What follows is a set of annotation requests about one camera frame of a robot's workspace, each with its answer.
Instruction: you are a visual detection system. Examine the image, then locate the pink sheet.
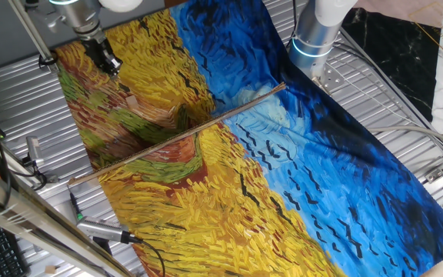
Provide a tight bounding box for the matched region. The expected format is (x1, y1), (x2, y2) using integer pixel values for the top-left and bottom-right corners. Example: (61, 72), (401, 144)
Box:
(354, 0), (443, 28)

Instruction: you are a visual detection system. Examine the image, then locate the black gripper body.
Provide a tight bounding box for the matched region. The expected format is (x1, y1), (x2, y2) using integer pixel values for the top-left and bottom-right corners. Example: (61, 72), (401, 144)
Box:
(81, 36), (116, 71)

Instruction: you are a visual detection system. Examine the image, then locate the slim aluminium pole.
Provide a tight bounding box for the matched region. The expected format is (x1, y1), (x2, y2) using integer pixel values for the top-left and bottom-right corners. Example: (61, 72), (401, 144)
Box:
(7, 0), (60, 75)

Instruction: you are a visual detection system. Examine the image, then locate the green black pen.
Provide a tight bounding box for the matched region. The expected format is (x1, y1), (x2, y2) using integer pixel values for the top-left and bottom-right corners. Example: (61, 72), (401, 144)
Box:
(68, 192), (85, 223)

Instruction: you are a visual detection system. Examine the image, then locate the black marble sheet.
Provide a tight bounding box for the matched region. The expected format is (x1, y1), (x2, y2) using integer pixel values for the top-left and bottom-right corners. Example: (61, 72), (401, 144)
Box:
(340, 7), (442, 123)

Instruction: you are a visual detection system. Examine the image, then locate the painted wheat field cloth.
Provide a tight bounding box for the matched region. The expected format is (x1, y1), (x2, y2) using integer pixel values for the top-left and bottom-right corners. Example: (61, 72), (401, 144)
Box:
(54, 0), (443, 277)

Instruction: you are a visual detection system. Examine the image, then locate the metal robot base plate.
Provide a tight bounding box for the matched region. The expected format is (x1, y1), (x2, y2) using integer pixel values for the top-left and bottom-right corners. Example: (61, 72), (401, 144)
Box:
(312, 62), (346, 96)

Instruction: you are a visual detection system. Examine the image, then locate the grey floor cable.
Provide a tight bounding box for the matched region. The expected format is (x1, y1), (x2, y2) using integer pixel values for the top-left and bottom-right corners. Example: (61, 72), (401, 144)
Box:
(366, 125), (443, 155)

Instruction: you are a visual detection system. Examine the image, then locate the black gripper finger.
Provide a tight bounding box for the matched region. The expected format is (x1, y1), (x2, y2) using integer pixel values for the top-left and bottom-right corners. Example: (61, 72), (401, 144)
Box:
(107, 52), (124, 75)
(102, 61), (118, 78)

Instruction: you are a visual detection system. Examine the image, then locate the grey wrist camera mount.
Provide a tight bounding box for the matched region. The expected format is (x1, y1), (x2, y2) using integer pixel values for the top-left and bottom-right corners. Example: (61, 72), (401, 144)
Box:
(24, 4), (68, 35)

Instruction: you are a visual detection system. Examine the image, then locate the aluminium frame beam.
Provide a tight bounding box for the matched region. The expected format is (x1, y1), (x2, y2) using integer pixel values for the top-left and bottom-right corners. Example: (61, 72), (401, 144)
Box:
(0, 159), (135, 277)

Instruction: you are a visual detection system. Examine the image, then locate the black camera cable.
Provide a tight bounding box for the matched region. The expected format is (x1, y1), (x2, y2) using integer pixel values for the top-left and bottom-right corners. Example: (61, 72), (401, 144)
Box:
(128, 233), (167, 277)

